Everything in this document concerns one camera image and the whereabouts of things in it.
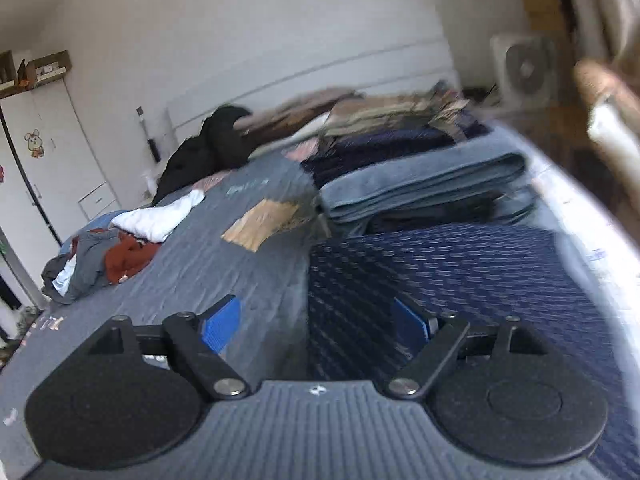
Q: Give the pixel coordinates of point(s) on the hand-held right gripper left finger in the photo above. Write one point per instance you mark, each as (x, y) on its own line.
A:
(222, 325)

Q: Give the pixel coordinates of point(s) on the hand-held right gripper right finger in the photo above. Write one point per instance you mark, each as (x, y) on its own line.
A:
(410, 327)

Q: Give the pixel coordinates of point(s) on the navy patterned sweater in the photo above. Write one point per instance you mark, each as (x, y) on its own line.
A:
(450, 270)

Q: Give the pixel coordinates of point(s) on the pile of unfolded clothes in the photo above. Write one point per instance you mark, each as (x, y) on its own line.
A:
(125, 260)
(90, 255)

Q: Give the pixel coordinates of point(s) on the stack of folded clothes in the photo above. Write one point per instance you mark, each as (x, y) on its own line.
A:
(425, 175)

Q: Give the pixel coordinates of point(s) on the bed with grey quilt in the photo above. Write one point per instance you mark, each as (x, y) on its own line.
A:
(225, 280)

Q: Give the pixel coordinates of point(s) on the white garment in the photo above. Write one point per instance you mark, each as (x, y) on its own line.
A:
(155, 217)

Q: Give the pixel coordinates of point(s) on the blue printed pillow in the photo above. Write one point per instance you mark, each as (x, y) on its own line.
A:
(102, 220)

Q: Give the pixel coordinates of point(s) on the light blue shirt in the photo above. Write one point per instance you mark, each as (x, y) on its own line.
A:
(65, 275)

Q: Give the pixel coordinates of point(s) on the black jacket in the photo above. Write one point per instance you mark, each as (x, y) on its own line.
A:
(220, 135)

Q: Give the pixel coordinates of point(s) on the white mattress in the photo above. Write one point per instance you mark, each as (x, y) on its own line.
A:
(590, 240)

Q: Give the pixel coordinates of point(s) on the brown folded blanket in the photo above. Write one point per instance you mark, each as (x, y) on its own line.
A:
(280, 125)

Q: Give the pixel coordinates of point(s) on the white folded blanket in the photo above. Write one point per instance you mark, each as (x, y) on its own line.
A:
(310, 132)

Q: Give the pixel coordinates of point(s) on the white wardrobe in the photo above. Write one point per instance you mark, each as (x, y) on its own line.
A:
(60, 170)

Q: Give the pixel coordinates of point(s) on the cartoon wardrobe sticker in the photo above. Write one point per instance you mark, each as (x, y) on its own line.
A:
(35, 144)

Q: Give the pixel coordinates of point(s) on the white headboard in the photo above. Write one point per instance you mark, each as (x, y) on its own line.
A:
(350, 70)

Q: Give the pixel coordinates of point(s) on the white box fan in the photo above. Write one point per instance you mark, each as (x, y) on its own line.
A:
(525, 70)

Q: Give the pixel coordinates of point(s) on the tan and white cloth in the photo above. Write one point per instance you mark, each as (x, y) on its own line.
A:
(605, 85)

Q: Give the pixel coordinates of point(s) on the cardboard box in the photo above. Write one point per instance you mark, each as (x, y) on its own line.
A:
(47, 67)

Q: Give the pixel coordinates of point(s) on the beige curtain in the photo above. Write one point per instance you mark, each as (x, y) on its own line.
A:
(600, 5)

